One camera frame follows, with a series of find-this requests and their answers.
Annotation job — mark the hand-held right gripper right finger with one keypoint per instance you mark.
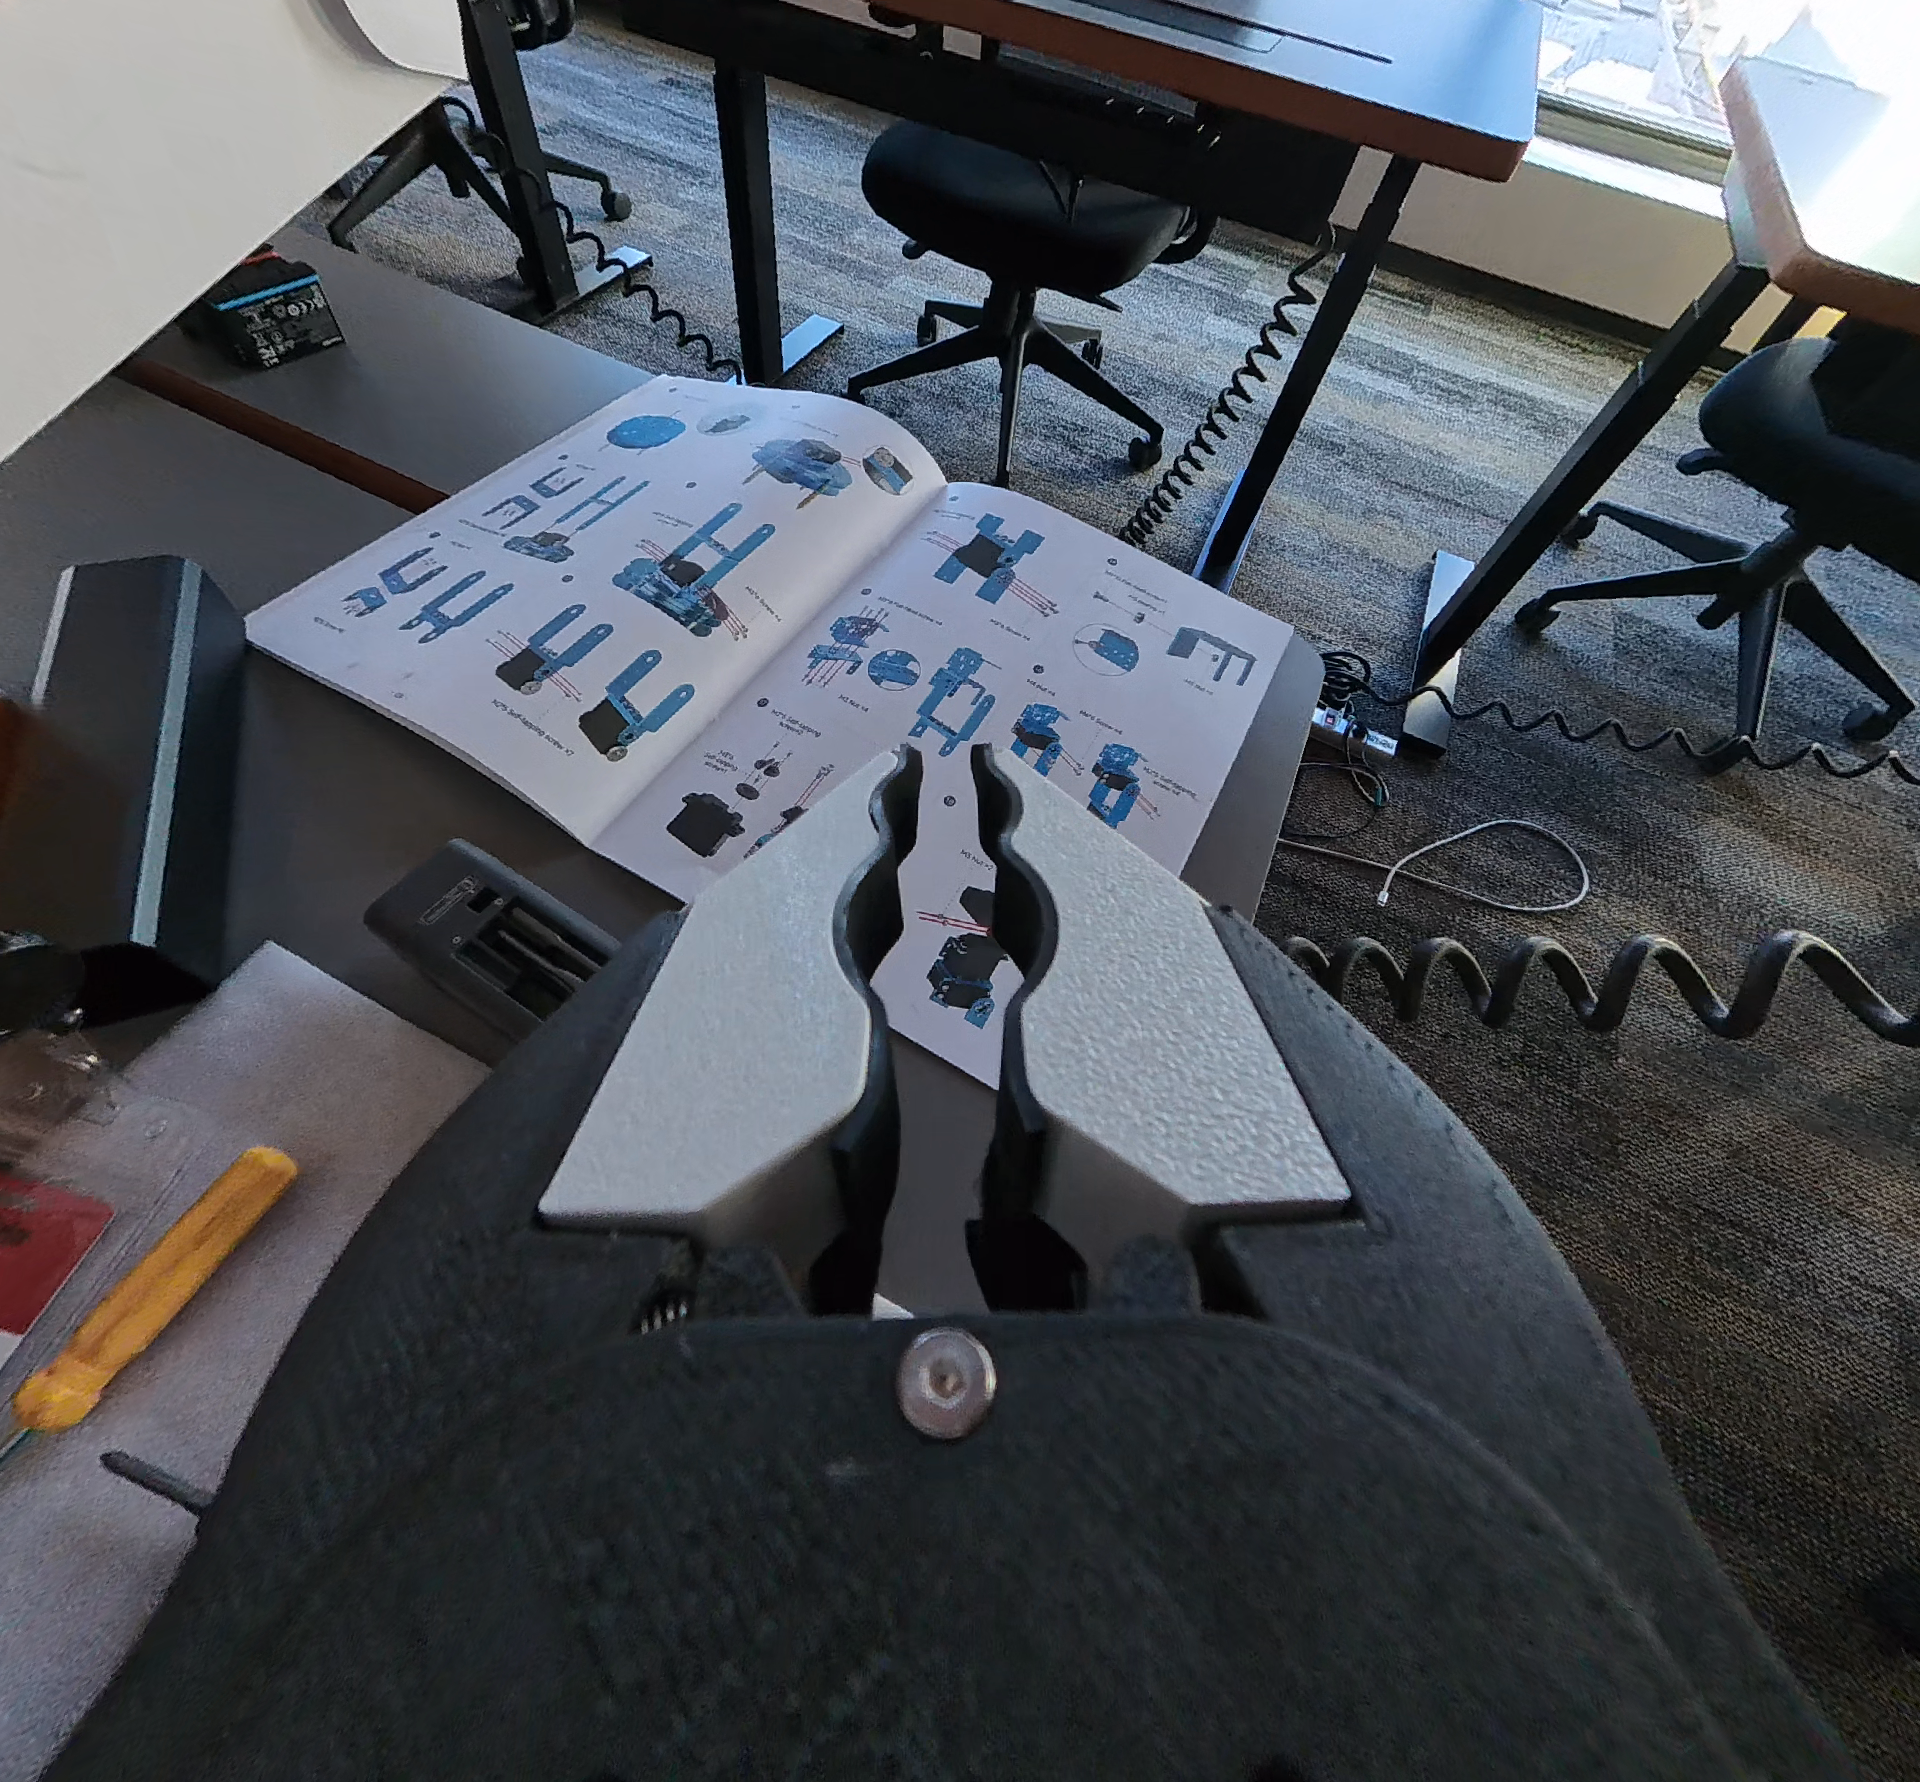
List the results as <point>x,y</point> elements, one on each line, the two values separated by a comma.
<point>1172,1061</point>

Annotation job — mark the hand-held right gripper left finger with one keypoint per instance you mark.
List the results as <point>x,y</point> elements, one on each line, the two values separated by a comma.
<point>719,1061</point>

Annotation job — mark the small black box blue label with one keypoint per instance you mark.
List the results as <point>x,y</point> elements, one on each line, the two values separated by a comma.
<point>270,313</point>

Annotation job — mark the grey rectangular tube sleeve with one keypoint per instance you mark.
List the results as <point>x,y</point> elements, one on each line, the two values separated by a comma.
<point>166,761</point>

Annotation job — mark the dark office desk wooden edge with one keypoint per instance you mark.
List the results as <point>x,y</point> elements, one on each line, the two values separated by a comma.
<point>1350,57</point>
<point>1845,207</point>

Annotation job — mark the power strip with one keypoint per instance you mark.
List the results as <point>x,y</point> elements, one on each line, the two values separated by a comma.
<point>1350,732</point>

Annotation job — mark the red card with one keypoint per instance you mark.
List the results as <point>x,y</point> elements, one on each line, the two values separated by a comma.
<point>46,1242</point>

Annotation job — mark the open instruction booklet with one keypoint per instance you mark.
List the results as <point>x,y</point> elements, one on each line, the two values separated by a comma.
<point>719,612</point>

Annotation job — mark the grey office desk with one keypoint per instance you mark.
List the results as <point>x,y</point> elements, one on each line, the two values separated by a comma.
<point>482,372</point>

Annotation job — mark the small black hex key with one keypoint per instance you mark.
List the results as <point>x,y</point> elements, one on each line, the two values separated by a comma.
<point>151,1478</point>

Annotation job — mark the black screwdriver bit case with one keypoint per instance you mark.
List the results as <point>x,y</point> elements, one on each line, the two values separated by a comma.
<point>482,927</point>

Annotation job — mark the black armless office chair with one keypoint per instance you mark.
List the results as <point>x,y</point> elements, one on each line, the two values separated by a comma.
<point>1022,200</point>

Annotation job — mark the orange cardboard box white lid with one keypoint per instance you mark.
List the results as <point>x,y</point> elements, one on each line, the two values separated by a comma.
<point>151,87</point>

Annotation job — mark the clear plastic bag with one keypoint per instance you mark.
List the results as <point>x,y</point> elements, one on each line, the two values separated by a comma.
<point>136,1106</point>

